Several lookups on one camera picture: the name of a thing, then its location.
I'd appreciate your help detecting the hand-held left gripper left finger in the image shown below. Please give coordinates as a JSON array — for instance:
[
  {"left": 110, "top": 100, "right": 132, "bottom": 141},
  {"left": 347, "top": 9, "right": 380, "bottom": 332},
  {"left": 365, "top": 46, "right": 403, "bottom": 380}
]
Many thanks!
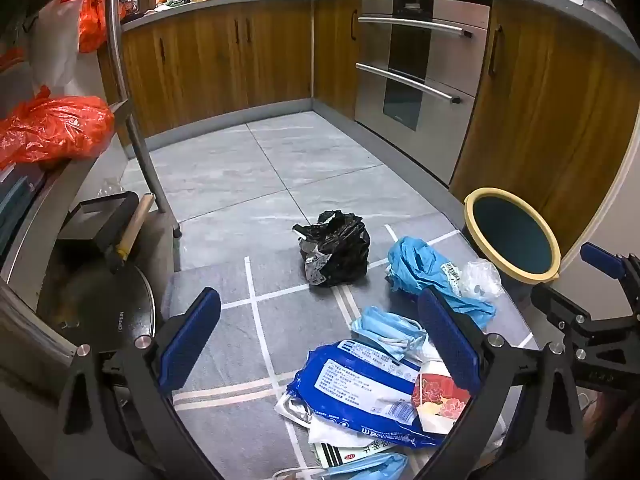
[{"left": 54, "top": 287, "right": 223, "bottom": 480}]

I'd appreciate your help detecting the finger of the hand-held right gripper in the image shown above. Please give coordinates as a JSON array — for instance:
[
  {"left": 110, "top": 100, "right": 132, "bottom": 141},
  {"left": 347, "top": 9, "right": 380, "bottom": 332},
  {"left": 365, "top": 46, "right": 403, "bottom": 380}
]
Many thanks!
[
  {"left": 531, "top": 284, "right": 608, "bottom": 361},
  {"left": 580, "top": 241, "right": 640, "bottom": 294}
]

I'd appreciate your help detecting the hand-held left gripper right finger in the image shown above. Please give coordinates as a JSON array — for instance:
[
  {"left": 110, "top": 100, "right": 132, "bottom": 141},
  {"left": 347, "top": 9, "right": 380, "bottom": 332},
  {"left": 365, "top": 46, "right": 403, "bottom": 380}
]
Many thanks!
[{"left": 415, "top": 287, "right": 587, "bottom": 480}]

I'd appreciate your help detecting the blue face mask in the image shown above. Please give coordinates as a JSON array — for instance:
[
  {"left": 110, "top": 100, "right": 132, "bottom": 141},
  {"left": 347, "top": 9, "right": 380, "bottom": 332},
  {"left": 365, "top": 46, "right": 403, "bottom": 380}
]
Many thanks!
[
  {"left": 350, "top": 305, "right": 428, "bottom": 361},
  {"left": 320, "top": 452, "right": 408, "bottom": 480}
]

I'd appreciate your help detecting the blue plastic bag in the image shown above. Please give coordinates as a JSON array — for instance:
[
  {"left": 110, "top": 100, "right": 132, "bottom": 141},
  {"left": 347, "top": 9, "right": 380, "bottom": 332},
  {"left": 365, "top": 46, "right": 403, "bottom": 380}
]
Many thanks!
[{"left": 386, "top": 236, "right": 497, "bottom": 331}]

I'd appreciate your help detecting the yellow rimmed teal trash bin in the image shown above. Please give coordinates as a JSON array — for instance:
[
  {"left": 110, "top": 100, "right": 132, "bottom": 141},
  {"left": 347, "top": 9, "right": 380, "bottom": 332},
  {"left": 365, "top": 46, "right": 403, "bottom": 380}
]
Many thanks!
[{"left": 461, "top": 187, "right": 561, "bottom": 301}]

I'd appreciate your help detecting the blue wet wipe packet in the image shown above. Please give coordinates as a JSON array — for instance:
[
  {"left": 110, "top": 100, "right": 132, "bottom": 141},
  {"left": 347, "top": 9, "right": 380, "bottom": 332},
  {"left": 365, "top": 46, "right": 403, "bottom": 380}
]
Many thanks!
[{"left": 287, "top": 339, "right": 451, "bottom": 451}]

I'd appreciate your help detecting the black plastic bag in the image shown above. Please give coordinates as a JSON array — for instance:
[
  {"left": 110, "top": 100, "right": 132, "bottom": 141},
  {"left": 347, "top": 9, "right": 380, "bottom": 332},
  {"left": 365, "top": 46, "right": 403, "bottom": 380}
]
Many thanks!
[{"left": 292, "top": 210, "right": 372, "bottom": 288}]

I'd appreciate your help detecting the clear plastic wrapper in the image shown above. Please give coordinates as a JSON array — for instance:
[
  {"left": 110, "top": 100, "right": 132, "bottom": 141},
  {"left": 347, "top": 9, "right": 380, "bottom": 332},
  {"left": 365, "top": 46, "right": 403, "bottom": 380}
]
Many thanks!
[{"left": 457, "top": 260, "right": 502, "bottom": 303}]

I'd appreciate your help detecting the grey checked mat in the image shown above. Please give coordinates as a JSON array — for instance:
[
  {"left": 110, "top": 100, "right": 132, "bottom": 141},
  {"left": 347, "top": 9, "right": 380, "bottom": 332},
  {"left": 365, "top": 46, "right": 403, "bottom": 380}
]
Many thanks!
[{"left": 160, "top": 212, "right": 538, "bottom": 480}]

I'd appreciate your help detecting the silver foil packet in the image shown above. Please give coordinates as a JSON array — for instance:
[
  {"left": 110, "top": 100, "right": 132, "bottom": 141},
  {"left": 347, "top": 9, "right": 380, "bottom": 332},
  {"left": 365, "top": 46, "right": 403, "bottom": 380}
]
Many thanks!
[{"left": 275, "top": 392, "right": 321, "bottom": 428}]

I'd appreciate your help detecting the white packet with red label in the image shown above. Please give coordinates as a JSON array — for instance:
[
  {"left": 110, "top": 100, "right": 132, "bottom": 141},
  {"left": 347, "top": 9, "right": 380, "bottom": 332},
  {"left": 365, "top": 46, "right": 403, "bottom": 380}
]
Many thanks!
[{"left": 312, "top": 440, "right": 396, "bottom": 468}]

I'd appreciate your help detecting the black box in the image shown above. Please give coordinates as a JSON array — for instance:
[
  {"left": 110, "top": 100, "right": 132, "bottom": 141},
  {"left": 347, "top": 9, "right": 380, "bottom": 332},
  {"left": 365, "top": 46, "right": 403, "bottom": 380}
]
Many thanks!
[{"left": 59, "top": 191, "right": 140, "bottom": 256}]

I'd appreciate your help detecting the large wooden cabinet door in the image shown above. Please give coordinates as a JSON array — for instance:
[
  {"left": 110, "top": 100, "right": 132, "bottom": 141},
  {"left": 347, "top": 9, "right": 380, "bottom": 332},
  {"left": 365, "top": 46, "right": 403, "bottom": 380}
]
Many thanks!
[{"left": 450, "top": 0, "right": 640, "bottom": 261}]

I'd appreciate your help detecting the stainless steel shelf rack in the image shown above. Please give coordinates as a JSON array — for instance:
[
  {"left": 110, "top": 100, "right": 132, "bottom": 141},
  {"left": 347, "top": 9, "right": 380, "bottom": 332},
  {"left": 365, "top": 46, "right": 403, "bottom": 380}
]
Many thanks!
[{"left": 0, "top": 0, "right": 183, "bottom": 401}]

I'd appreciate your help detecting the stainless steel built-in oven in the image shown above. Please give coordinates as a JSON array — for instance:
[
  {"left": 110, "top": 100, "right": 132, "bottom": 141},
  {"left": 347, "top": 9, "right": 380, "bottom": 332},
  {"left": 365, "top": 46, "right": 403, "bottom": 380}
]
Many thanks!
[{"left": 354, "top": 0, "right": 492, "bottom": 186}]

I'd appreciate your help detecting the large orange plastic bag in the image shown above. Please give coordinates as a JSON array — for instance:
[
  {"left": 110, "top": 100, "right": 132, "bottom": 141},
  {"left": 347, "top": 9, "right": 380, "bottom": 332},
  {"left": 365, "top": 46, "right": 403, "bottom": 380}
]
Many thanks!
[{"left": 0, "top": 86, "right": 116, "bottom": 171}]

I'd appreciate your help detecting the wide wooden base cabinet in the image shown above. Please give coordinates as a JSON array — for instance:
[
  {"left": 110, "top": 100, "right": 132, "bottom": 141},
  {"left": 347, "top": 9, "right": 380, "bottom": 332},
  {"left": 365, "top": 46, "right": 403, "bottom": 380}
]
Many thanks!
[{"left": 100, "top": 0, "right": 315, "bottom": 138}]

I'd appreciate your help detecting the narrow wooden cabinet door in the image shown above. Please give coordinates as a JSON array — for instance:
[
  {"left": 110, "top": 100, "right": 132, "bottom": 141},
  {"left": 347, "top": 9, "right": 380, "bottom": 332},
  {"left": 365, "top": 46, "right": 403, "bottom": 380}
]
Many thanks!
[{"left": 312, "top": 0, "right": 362, "bottom": 121}]

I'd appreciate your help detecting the white plastic bag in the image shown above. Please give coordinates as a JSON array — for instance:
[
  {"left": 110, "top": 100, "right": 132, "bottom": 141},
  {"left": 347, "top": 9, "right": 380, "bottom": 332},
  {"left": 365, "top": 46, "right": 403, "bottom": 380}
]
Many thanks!
[{"left": 27, "top": 0, "right": 83, "bottom": 96}]

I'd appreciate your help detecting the small orange plastic bag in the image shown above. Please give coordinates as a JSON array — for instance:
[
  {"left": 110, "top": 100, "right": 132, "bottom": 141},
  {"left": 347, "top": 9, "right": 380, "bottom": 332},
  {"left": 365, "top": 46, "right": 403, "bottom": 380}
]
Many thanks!
[{"left": 77, "top": 0, "right": 126, "bottom": 53}]

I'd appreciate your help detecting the rice cooker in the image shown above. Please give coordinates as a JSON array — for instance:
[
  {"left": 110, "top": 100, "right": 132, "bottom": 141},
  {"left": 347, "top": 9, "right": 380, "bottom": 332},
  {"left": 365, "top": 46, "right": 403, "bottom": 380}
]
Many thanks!
[{"left": 118, "top": 0, "right": 156, "bottom": 23}]

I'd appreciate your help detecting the wooden handled knife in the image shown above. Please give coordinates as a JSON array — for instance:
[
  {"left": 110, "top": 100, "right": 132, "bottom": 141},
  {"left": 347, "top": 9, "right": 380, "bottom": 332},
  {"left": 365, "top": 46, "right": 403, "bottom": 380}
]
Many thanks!
[{"left": 112, "top": 192, "right": 156, "bottom": 273}]

